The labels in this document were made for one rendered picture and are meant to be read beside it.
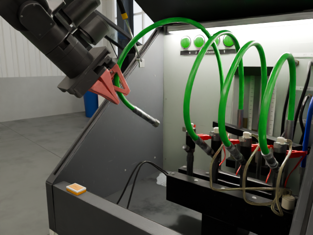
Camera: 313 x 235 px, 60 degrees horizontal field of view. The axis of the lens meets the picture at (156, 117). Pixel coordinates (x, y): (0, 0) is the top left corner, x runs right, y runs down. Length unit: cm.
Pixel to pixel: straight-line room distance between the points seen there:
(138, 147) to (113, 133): 16
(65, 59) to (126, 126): 59
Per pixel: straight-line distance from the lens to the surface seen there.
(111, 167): 100
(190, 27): 106
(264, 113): 53
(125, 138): 103
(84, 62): 48
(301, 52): 94
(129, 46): 75
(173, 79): 114
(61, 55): 47
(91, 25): 76
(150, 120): 79
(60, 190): 84
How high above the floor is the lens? 130
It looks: 11 degrees down
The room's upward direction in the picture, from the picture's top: straight up
